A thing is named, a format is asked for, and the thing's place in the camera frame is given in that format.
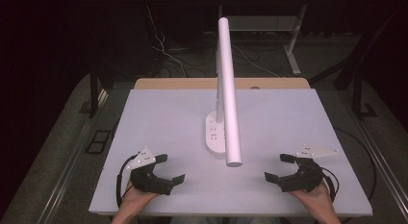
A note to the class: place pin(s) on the wooden table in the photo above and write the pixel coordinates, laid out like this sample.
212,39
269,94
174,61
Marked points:
179,83

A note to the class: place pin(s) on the person's right hand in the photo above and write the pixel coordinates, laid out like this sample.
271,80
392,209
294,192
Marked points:
316,199

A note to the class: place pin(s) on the black rectangular floor frame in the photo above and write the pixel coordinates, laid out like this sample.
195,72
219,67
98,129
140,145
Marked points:
97,141

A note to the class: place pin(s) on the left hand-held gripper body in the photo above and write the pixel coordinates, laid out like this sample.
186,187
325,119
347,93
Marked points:
146,179

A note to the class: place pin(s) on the white desk with metal legs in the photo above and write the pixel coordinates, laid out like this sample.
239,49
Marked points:
292,47

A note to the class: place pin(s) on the white desk lamp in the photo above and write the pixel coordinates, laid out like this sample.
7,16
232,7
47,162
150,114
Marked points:
228,89

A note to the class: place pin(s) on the aluminium floor rail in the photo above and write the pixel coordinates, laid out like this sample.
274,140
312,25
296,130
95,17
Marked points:
72,160
381,163

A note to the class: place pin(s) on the black metal stand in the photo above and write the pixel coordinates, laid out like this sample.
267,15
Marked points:
358,95
93,95

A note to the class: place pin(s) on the white foam board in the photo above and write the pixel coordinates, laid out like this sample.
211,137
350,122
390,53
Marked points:
179,128

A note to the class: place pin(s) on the person's left hand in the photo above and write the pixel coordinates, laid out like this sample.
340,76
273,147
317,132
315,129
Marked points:
134,199

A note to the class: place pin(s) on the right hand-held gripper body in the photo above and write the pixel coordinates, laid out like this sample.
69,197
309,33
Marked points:
304,180

